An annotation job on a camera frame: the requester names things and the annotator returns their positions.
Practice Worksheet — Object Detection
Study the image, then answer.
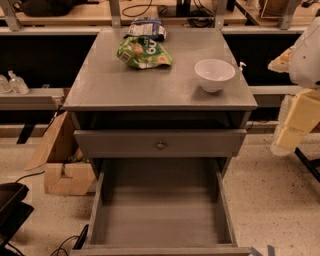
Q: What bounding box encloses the black floor cable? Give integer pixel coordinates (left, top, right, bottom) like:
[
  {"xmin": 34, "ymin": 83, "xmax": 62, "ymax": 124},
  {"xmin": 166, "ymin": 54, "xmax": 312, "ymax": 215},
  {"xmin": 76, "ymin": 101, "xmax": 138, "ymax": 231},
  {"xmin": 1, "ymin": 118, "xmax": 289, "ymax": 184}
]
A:
[{"xmin": 14, "ymin": 170, "xmax": 46, "ymax": 184}]

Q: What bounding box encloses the open grey lower drawer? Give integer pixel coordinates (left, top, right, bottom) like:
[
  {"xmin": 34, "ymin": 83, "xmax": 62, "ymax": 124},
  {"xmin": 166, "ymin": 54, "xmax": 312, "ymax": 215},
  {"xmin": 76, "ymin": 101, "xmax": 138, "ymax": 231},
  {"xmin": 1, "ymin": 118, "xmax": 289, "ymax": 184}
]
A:
[{"xmin": 71, "ymin": 158, "xmax": 250, "ymax": 256}]

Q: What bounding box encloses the brown cardboard box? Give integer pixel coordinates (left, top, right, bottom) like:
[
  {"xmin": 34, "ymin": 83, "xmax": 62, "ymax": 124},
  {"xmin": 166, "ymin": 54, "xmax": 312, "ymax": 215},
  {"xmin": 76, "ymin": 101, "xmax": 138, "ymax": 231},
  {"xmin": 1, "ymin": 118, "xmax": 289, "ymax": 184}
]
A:
[{"xmin": 25, "ymin": 112, "xmax": 95, "ymax": 196}]

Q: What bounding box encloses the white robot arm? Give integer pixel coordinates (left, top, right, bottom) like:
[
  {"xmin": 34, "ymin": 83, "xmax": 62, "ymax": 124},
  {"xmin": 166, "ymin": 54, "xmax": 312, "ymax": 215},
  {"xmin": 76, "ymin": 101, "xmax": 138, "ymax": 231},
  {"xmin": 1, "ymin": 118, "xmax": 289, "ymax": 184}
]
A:
[{"xmin": 268, "ymin": 17, "xmax": 320, "ymax": 156}]

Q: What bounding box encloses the blue white chip bag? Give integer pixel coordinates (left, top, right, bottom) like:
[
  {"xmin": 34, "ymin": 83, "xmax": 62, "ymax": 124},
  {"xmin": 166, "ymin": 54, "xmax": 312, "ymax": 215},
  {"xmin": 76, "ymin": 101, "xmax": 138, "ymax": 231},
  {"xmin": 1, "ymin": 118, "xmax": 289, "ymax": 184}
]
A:
[{"xmin": 126, "ymin": 17, "xmax": 167, "ymax": 41}]

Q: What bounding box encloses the white ceramic bowl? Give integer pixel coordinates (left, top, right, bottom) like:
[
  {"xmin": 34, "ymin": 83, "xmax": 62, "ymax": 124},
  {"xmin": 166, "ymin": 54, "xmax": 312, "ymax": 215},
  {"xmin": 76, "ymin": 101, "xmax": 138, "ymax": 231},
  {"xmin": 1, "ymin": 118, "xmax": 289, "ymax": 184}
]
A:
[{"xmin": 194, "ymin": 59, "xmax": 236, "ymax": 92}]

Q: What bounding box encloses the black tray stand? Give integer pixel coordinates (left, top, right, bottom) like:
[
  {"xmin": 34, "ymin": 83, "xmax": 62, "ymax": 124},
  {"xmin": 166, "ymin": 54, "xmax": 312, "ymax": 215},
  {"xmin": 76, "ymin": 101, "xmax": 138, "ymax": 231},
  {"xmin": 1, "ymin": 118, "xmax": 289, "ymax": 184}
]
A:
[{"xmin": 0, "ymin": 183, "xmax": 34, "ymax": 256}]

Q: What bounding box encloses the black coiled cable on bench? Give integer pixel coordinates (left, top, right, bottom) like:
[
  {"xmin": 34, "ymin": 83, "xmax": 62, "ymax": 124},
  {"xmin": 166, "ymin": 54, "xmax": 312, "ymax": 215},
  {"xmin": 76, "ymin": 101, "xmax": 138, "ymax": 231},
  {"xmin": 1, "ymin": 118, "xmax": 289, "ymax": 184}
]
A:
[{"xmin": 121, "ymin": 0, "xmax": 154, "ymax": 18}]

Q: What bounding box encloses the grey drawer cabinet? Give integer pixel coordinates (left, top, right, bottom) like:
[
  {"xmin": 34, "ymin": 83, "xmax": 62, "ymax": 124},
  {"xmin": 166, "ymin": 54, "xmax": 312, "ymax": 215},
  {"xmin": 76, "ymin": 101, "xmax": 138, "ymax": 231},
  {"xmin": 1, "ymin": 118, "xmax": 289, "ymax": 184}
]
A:
[{"xmin": 64, "ymin": 27, "xmax": 257, "ymax": 171}]

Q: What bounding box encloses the black metal stand leg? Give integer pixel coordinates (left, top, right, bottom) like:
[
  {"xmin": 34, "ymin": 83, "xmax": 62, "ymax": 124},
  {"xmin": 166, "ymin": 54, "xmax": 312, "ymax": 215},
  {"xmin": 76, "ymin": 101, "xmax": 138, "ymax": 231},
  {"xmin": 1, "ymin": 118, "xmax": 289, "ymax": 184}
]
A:
[{"xmin": 294, "ymin": 148, "xmax": 320, "ymax": 183}]

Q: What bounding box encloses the white pump dispenser top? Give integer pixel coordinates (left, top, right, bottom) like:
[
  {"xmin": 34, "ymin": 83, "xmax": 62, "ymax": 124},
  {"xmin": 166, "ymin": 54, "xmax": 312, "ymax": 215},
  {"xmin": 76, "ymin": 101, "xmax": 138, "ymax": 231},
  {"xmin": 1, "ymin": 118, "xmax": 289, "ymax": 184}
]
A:
[{"xmin": 239, "ymin": 61, "xmax": 247, "ymax": 71}]

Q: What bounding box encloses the green rice chip bag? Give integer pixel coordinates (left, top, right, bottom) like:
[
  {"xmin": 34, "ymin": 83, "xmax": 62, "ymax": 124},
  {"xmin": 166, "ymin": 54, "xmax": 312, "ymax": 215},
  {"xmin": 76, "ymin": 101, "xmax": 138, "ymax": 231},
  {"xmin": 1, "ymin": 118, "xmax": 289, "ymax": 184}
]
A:
[{"xmin": 116, "ymin": 36, "xmax": 172, "ymax": 69}]

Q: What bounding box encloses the dark bag on bench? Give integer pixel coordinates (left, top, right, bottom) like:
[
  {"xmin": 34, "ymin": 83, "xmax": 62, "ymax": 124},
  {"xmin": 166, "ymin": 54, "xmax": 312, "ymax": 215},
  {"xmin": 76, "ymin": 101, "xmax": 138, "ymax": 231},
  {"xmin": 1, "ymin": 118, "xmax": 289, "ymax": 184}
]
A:
[{"xmin": 19, "ymin": 0, "xmax": 99, "ymax": 17}]

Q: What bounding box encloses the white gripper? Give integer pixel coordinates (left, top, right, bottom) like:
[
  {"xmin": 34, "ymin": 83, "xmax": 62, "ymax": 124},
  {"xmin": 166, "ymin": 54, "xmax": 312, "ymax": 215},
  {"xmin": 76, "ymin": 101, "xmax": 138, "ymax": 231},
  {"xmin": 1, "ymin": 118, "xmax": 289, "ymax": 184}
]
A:
[{"xmin": 268, "ymin": 47, "xmax": 320, "ymax": 156}]

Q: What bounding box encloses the clear sanitizer bottle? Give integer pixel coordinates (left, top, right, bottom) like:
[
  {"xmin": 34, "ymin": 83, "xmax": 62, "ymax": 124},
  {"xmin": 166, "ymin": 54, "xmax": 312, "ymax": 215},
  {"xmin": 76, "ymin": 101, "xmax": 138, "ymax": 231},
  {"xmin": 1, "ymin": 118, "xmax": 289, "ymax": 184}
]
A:
[{"xmin": 8, "ymin": 70, "xmax": 29, "ymax": 95}]

